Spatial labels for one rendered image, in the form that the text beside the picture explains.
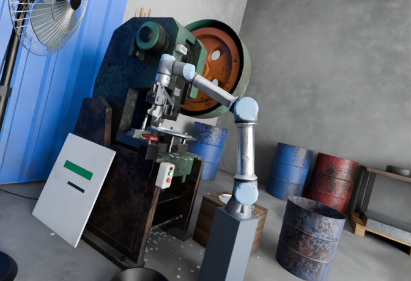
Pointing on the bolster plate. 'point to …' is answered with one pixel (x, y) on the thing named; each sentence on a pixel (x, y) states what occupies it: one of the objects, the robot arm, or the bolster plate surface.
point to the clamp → (137, 132)
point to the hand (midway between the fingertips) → (155, 119)
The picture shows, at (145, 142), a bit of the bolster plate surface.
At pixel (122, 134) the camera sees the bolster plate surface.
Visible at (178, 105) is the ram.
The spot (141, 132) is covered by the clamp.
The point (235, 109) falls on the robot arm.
